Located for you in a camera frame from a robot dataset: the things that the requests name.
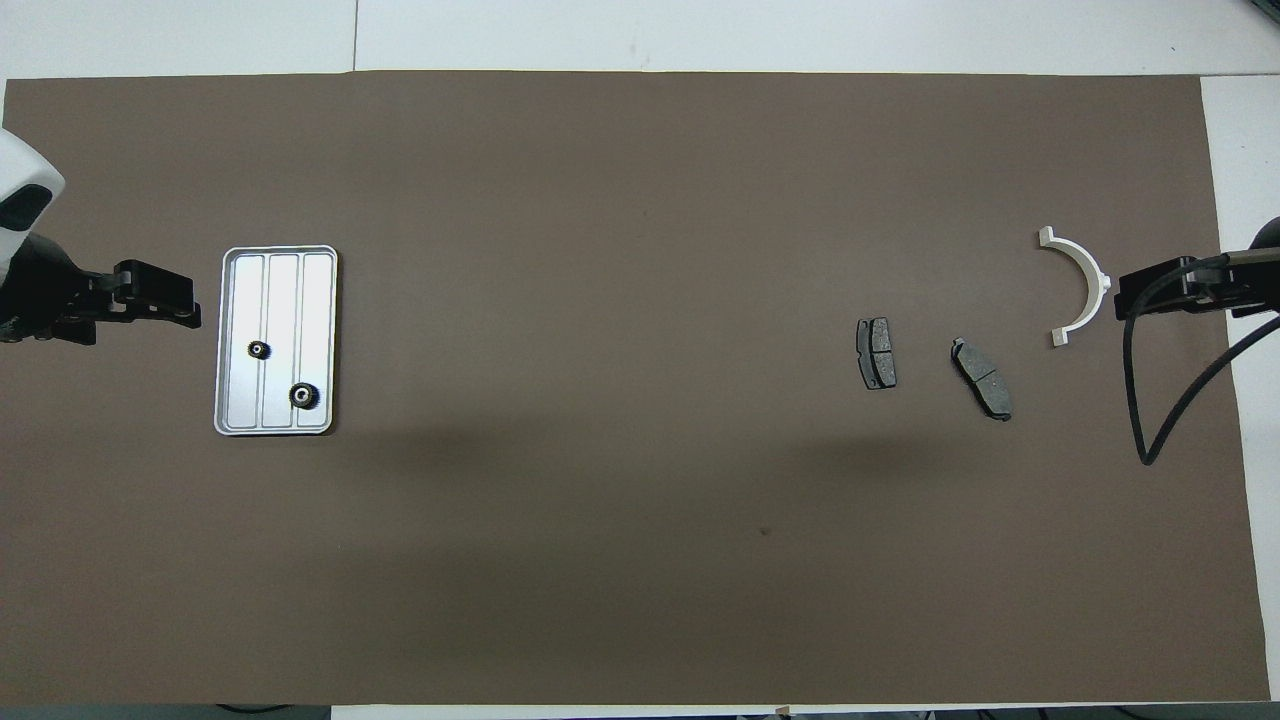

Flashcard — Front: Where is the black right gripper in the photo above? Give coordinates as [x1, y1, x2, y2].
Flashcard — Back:
[1115, 258, 1280, 319]

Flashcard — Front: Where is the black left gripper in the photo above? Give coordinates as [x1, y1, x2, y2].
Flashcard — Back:
[0, 232, 202, 346]

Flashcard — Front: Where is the silver metal tray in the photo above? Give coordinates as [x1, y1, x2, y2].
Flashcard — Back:
[214, 246, 339, 437]

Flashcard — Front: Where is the curved dark brake pad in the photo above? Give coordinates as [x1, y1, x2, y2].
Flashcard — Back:
[950, 338, 1013, 422]

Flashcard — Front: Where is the rectangular dark brake pad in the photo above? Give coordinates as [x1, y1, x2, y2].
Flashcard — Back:
[856, 317, 898, 391]

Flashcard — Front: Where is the brown table mat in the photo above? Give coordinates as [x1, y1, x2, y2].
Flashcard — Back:
[0, 70, 1271, 706]

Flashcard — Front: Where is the white semicircular plastic bracket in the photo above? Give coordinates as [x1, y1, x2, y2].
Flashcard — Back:
[1038, 227, 1112, 348]

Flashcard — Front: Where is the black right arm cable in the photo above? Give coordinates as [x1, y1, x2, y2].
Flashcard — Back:
[1121, 254, 1280, 467]

